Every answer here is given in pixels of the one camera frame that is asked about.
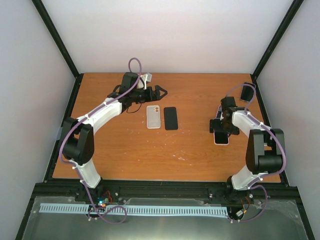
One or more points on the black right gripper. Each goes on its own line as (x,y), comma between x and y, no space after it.
(214,123)

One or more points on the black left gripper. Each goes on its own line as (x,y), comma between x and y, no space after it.
(152,97)

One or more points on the cream white phone case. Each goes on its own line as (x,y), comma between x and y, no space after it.
(153,117)

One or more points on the black phone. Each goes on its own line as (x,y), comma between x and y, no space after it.
(170,118)

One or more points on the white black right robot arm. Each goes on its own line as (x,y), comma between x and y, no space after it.
(265,152)

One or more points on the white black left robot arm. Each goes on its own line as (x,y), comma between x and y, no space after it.
(76,144)

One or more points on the dark grey phone far corner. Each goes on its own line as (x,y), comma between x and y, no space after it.
(247,92)

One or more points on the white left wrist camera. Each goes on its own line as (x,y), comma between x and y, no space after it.
(144,80)

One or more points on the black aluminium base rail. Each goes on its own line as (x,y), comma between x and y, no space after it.
(120,190)

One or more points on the black right frame post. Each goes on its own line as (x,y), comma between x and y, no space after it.
(279,33)

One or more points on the black frame post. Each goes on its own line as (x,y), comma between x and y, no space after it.
(279,33)
(50,26)

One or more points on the black left frame post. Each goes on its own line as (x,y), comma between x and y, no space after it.
(50,26)

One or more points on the light blue slotted cable duct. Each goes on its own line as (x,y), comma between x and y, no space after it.
(139,210)

